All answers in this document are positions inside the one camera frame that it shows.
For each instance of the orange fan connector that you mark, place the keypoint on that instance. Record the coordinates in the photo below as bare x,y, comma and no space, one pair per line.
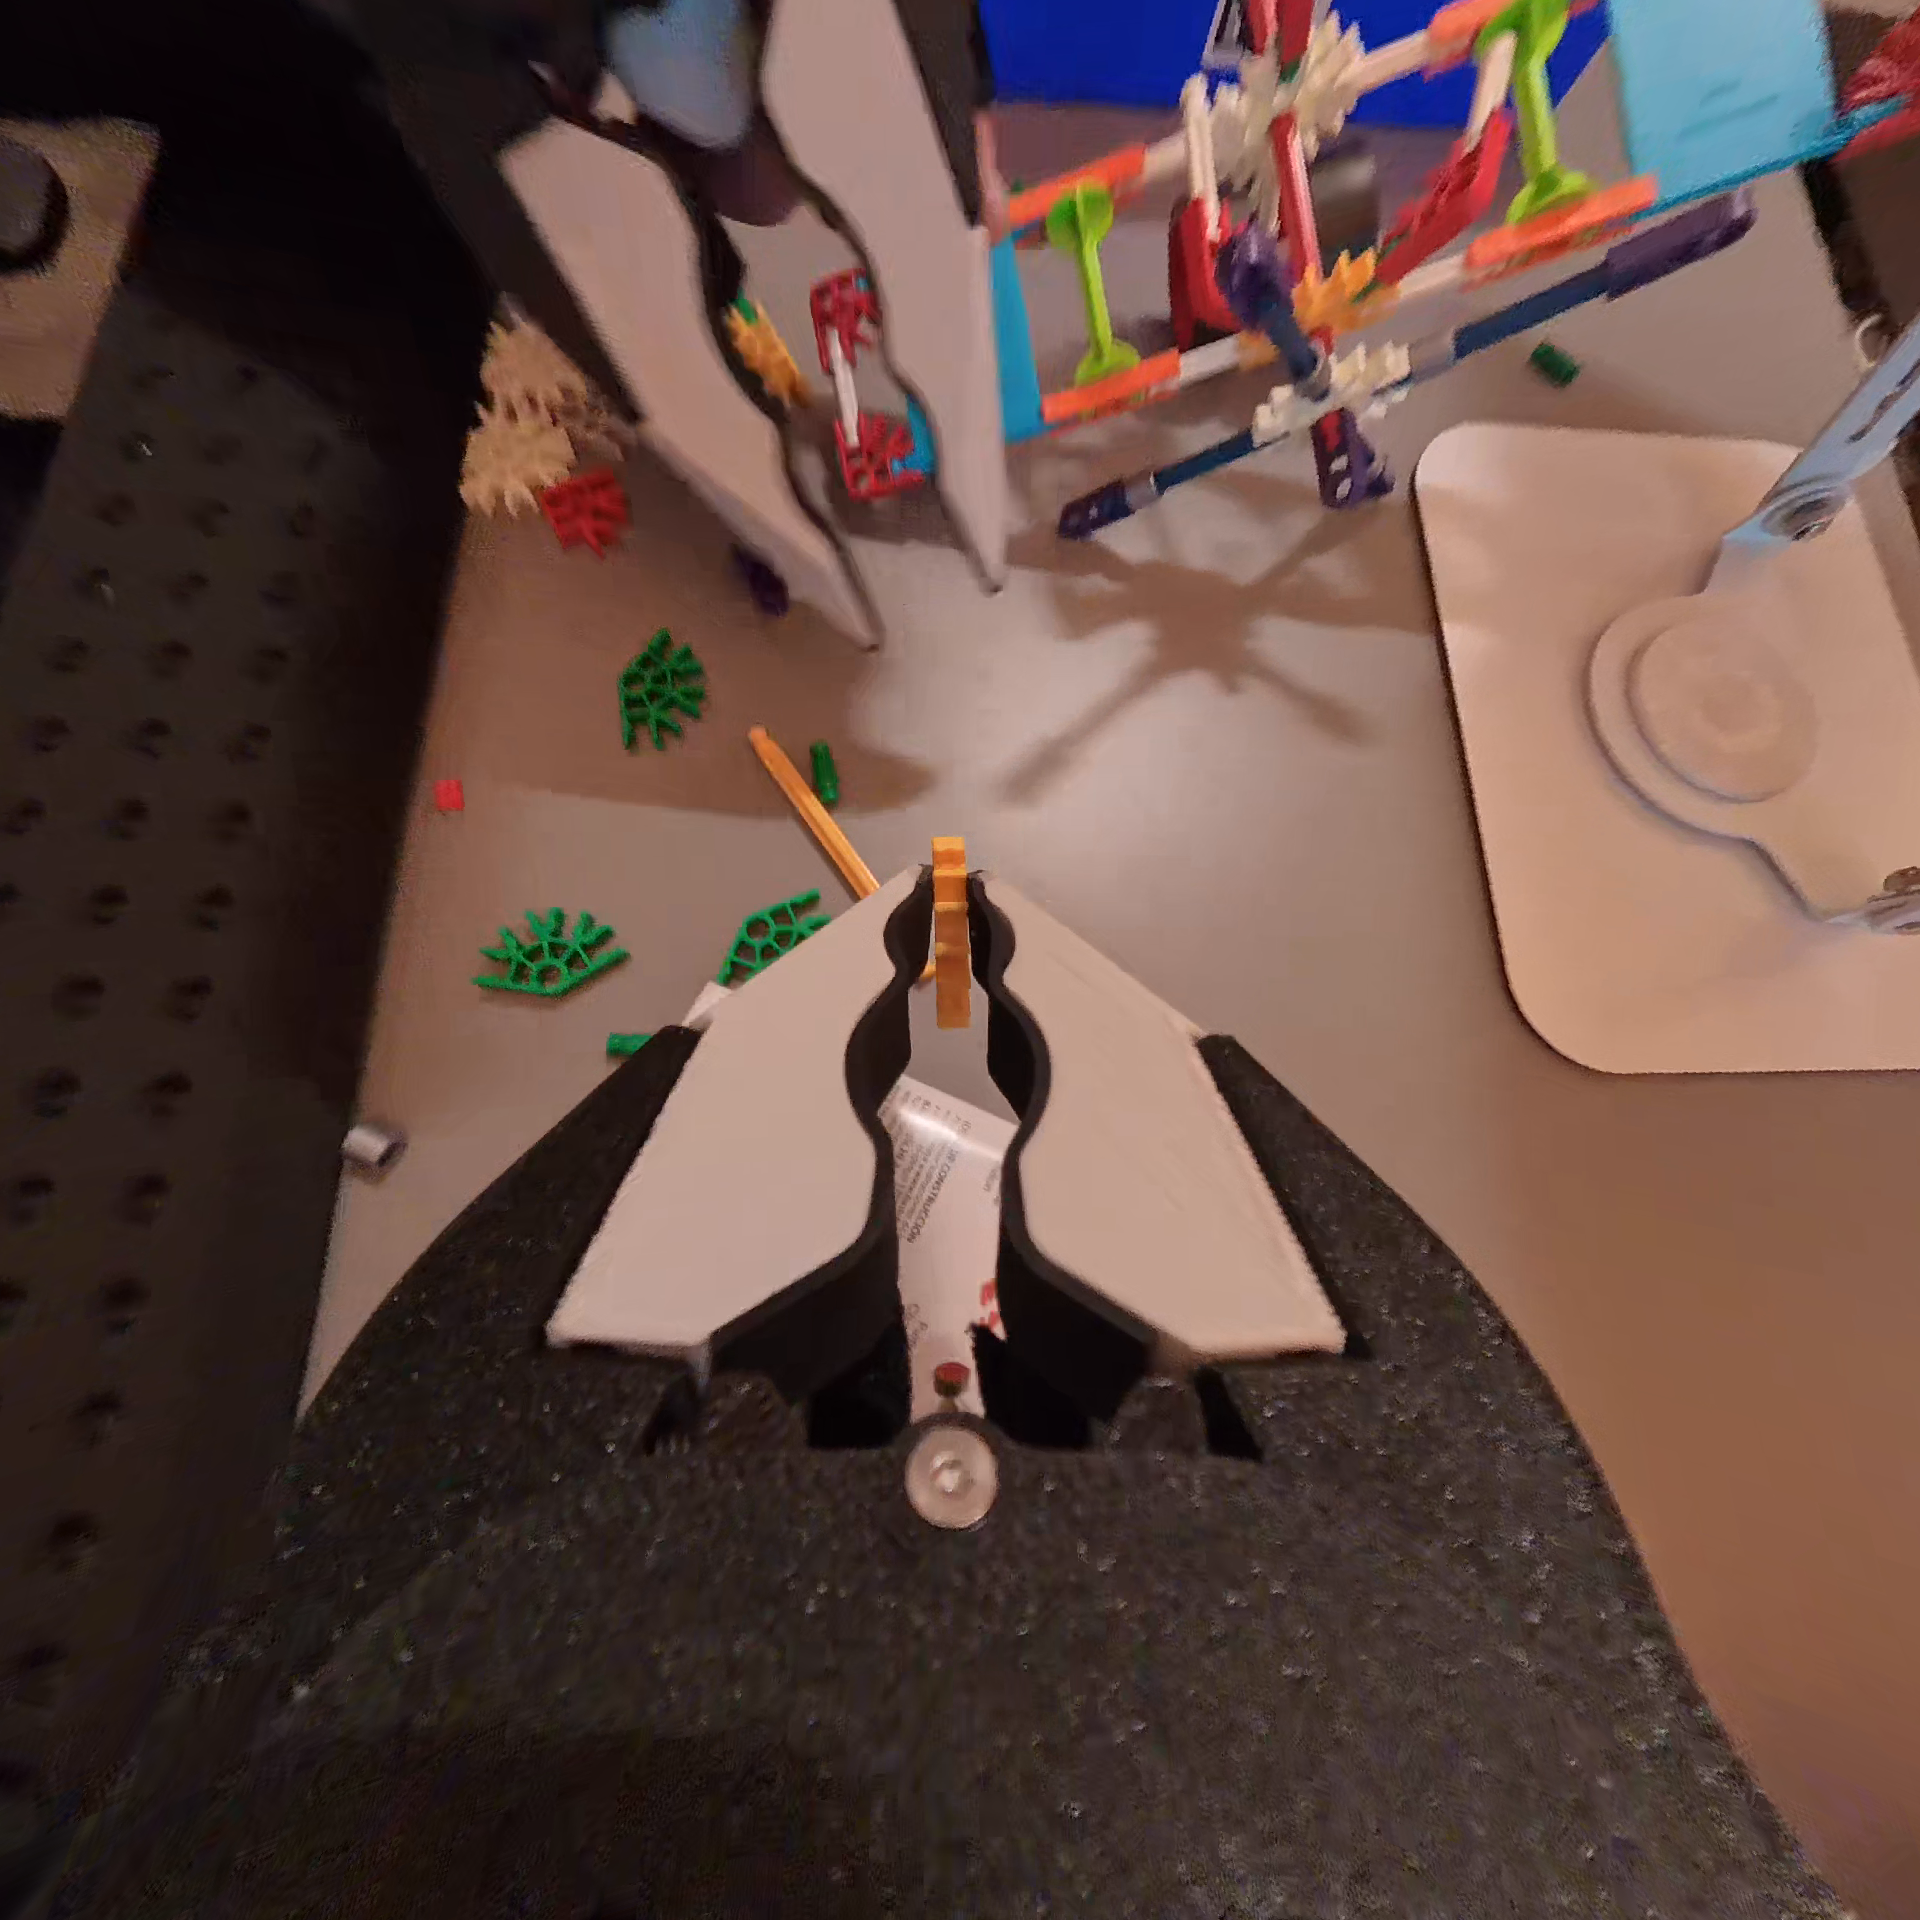
764,353
951,930

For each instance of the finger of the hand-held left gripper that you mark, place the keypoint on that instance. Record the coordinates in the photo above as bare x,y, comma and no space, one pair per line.
915,180
660,330

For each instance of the colourful construction toy plane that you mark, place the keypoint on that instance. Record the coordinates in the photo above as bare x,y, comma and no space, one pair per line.
1710,90

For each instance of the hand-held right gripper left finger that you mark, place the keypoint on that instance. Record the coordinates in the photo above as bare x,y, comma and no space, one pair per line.
751,1185

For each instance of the purple plastic clip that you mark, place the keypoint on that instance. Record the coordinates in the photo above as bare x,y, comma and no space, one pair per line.
760,579

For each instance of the red fan connector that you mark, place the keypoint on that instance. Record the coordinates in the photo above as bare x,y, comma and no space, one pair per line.
585,511

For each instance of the white snowflake connector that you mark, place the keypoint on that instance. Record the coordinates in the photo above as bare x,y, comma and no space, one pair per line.
511,459
532,374

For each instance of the green fan connector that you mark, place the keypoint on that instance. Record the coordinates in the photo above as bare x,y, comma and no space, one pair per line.
773,930
551,957
660,690

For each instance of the yellow plastic rod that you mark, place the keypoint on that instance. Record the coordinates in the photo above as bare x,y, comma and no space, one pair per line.
810,819

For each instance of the blue plastic bin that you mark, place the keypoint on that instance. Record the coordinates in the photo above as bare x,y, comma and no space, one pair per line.
1081,44

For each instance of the wooden and white book stand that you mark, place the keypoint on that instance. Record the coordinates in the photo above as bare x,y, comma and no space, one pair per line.
1574,750

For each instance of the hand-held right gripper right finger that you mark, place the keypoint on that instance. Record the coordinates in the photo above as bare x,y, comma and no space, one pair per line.
1171,1185

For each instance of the toy instruction booklet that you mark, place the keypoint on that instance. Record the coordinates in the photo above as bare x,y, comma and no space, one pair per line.
945,1200

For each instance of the black perforated pad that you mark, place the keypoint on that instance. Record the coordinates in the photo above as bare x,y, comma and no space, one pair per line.
180,900

